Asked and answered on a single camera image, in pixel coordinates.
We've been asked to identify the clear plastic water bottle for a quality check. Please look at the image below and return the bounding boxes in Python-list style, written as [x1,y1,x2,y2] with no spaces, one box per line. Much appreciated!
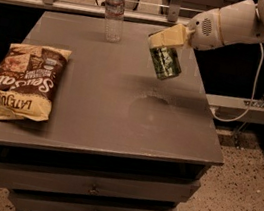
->
[104,0,125,43]

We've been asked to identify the grey drawer cabinet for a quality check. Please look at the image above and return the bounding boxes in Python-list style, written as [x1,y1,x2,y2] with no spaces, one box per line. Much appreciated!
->
[0,12,223,211]

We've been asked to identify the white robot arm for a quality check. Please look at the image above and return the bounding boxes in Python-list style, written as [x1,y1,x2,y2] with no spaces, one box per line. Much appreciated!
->
[148,0,264,51]

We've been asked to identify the green soda can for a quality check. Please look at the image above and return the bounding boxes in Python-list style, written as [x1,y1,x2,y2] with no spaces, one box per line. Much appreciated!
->
[150,47,182,80]

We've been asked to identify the brown yellow chip bag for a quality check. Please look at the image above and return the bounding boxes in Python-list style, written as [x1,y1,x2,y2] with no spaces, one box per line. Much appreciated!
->
[0,43,71,122]

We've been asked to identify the white cable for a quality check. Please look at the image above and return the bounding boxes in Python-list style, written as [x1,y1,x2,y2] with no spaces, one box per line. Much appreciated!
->
[208,35,264,128]

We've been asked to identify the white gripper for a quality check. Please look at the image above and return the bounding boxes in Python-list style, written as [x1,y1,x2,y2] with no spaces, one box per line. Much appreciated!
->
[148,8,223,51]

